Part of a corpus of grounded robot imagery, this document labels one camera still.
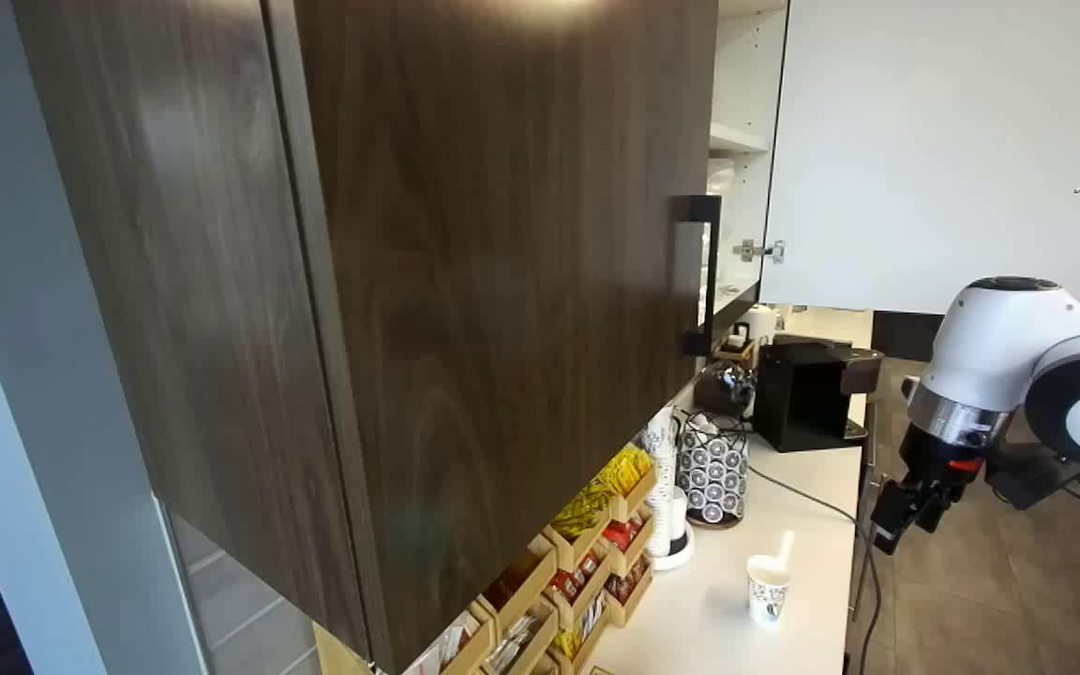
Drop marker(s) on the brown wooden wall cabinet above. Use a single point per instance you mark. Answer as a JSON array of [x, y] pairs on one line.
[[478, 276]]

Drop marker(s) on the wooden condiment organizer rack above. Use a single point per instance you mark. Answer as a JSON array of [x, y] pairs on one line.
[[571, 569]]

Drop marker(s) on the white open cabinet door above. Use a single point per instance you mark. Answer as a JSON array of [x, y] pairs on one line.
[[938, 151]]

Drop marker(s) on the metal cabinet hinge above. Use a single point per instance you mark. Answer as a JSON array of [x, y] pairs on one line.
[[760, 248]]

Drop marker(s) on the yellow green packets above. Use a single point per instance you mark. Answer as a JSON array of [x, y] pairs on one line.
[[583, 513]]

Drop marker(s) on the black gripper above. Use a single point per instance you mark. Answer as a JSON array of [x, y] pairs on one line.
[[910, 501]]

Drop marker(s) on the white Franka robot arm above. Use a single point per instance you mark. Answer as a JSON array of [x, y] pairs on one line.
[[1001, 341]]

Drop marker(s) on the dark round pot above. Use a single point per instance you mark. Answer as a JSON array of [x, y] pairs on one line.
[[725, 393]]

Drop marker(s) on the tall paper cup stack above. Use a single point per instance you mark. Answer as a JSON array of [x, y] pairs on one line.
[[663, 452]]

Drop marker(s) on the red packets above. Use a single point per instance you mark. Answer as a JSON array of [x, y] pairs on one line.
[[619, 536]]

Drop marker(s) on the yellow sweetener packets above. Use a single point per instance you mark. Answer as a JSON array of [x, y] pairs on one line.
[[625, 472]]

